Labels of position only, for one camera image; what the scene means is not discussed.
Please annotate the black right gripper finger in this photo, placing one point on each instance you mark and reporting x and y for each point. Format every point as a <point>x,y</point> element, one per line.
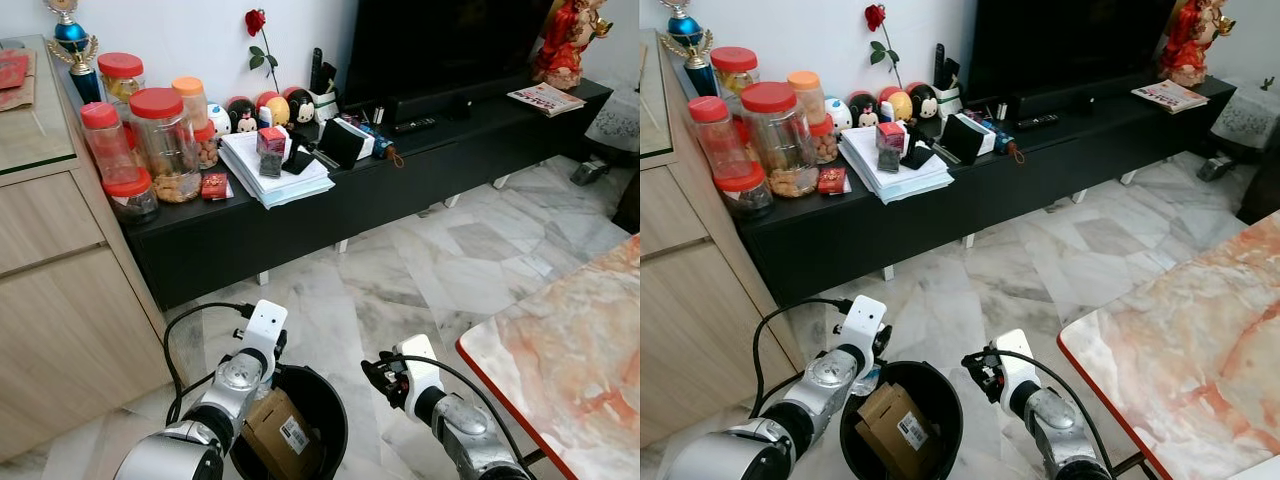
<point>373,364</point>
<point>378,386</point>
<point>978,383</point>
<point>973,360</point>

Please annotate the round black rubbish bin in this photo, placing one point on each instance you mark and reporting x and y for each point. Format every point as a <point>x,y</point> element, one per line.
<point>325,415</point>
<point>940,410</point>

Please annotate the brown cardboard box with label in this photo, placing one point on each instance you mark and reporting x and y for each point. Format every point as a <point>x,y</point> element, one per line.
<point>270,435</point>
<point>890,430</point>

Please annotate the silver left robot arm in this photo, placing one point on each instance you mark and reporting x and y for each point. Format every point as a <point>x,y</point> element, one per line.
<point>828,376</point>
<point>238,378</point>

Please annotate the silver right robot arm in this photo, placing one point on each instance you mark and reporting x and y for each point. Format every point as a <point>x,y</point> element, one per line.
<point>1052,418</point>
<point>465,428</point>

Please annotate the long black TV stand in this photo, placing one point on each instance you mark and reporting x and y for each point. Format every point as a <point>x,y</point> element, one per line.
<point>300,225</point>
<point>920,220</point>

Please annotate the small red packet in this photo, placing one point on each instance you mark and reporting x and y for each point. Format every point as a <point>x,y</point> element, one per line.
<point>214,187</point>
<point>832,181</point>

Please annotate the stack of white papers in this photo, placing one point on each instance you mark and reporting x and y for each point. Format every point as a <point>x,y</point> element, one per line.
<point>250,165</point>
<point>868,160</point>

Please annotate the small black folded object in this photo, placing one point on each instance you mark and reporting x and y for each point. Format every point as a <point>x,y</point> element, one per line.
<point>298,160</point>
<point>918,155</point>

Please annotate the small red and grey box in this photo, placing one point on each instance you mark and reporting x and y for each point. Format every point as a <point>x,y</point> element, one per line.
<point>890,145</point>
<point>271,150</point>

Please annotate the light wooden glass top cabinet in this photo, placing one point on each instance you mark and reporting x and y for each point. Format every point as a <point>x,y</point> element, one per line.
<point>690,300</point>
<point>60,290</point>

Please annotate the short red lid plastic jar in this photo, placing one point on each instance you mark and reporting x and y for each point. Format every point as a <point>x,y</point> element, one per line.
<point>745,193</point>
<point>131,197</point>

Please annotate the small red lid nut jar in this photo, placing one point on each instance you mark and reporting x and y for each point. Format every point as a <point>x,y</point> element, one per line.
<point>825,142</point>
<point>206,147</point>

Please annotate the black and white box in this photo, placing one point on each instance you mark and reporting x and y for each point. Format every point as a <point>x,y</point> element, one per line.
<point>965,137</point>
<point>343,142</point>

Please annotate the large red lid plastic jar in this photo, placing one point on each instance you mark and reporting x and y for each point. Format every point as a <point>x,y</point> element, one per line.
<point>780,140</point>
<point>165,145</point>

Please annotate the small blue item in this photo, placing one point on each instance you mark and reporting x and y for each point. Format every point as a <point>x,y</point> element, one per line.
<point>375,137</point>
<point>997,132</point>

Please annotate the black mouse plush toy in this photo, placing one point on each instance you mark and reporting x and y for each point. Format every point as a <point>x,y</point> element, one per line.
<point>243,116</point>
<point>865,111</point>

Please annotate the white round plush toy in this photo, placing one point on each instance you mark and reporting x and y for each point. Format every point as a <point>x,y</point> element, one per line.
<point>839,113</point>
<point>219,118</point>

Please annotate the yellow round plush toy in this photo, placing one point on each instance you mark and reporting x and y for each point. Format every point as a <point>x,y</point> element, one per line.
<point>898,104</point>
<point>275,108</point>

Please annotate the black remote control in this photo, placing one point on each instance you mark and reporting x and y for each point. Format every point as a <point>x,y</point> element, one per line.
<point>415,125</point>
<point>1038,120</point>

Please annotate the white holder with remotes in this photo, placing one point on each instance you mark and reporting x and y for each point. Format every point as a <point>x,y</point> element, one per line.
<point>324,95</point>
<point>946,90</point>

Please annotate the orange lid plastic jar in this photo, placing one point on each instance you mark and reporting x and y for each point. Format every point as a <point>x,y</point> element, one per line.
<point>190,105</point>
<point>807,98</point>

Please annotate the slim red lid plastic jar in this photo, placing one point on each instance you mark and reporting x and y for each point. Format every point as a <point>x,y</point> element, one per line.
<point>105,140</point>
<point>718,138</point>

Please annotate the grey object on floor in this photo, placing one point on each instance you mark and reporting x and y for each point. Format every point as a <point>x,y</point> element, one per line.
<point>590,170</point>
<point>1215,167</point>

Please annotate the red lid jar yellow contents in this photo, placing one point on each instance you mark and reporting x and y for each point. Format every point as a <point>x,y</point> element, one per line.
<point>121,75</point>
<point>735,68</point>

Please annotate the red and white magazine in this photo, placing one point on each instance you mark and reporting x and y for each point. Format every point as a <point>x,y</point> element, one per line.
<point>1171,96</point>
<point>546,99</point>

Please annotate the red artificial rose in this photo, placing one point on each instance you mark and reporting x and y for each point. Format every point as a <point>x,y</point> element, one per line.
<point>876,16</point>
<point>257,20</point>

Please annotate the black flat screen television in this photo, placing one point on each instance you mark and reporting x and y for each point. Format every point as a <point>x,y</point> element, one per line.
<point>1070,40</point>
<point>450,45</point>

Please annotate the stool with lace cover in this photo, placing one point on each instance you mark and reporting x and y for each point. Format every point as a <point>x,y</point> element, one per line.
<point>615,120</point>
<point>1240,118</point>

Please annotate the blue and gold trophy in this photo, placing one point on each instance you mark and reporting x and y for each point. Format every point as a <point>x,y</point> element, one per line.
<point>72,40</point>
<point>690,45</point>

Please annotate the red and gold figurine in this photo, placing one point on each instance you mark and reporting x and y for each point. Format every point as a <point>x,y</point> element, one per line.
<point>1190,40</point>
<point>565,40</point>

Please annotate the red paper envelope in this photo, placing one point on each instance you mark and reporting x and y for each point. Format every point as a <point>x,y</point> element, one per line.
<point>12,78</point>

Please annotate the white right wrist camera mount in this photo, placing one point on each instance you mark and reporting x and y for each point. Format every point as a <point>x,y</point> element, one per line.
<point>421,365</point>
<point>1016,365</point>

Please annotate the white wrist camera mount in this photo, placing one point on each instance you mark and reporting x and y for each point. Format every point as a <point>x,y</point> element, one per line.
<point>266,322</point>
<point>421,365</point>
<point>866,320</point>
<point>1016,365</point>

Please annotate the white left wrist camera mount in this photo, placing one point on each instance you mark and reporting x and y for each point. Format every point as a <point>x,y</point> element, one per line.
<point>866,320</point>
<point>266,322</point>

